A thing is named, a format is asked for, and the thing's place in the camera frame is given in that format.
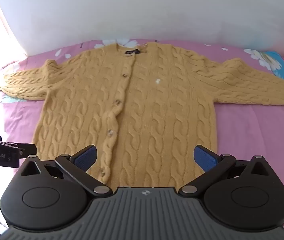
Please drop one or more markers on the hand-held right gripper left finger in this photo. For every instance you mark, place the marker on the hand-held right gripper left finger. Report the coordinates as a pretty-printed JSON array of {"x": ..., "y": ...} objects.
[{"x": 86, "y": 159}]

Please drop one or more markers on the pink floral bed sheet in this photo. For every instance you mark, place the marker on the pink floral bed sheet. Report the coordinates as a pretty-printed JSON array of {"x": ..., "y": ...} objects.
[{"x": 246, "y": 135}]

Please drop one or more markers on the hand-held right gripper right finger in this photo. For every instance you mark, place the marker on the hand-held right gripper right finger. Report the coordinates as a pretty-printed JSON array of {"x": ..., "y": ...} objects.
[{"x": 205, "y": 159}]

